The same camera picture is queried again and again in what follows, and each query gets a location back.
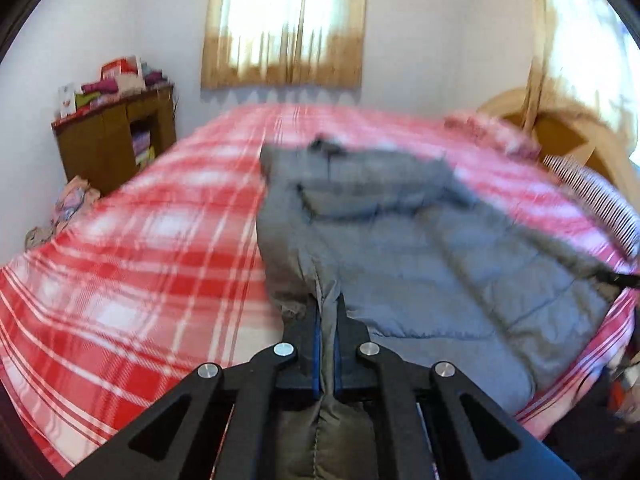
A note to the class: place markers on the beige window curtain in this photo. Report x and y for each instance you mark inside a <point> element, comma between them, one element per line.
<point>285,25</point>

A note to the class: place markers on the wooden headboard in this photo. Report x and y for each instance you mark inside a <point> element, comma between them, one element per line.
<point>565,135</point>

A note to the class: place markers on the grey puffer jacket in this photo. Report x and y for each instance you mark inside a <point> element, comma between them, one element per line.
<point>425,270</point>

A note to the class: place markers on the brown wooden cabinet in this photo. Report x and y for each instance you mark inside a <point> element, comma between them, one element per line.
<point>100,145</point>

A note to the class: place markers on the pink folded blanket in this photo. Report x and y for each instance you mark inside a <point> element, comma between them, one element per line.
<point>490,132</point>

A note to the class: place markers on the magenta folded clothes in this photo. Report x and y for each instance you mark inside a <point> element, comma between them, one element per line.
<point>99,87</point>

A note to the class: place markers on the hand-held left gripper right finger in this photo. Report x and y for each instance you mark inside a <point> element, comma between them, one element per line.
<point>339,365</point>

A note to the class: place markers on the red box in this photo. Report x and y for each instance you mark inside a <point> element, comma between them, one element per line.
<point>120,67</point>

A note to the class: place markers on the green cloth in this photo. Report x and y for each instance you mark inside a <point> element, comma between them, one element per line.
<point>86,100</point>

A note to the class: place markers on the purple folded clothes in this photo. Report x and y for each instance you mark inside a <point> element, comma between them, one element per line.
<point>152,76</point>

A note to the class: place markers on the stack of clothes in desk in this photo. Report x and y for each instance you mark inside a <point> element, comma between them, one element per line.
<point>142,147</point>

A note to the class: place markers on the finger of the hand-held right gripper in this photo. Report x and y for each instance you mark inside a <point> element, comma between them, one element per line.
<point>622,280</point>

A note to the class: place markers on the white printed box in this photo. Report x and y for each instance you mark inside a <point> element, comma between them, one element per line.
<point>67,101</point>

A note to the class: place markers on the beige side curtain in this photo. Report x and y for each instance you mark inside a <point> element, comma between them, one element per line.
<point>575,35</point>

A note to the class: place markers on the red plaid bed sheet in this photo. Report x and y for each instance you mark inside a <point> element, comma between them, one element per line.
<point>150,270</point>

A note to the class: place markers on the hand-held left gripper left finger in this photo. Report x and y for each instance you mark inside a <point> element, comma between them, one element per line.
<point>315,360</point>

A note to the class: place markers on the pastel clothes pile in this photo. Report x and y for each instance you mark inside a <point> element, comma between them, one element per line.
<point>75,202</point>

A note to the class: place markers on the pink folded clothes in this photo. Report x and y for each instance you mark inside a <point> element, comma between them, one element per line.
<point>127,85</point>

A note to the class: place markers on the grey crumpled cloth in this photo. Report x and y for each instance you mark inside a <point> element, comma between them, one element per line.
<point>37,239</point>

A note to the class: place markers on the striped pillow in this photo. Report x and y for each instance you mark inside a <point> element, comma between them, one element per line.
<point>600,200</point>

